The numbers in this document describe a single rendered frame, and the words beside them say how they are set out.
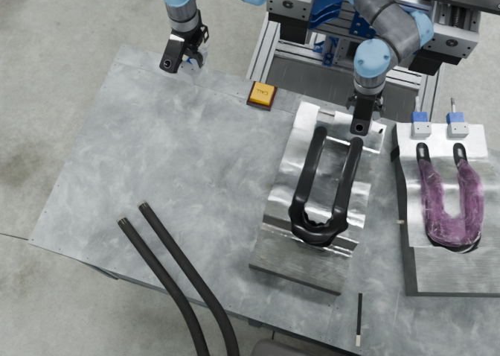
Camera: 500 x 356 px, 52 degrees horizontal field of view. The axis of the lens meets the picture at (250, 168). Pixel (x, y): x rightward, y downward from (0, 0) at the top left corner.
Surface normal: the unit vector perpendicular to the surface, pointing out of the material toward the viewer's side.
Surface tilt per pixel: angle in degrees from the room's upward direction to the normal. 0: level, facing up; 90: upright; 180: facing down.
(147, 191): 0
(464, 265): 0
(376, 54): 11
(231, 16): 0
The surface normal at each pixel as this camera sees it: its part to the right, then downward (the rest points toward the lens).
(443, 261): 0.00, -0.34
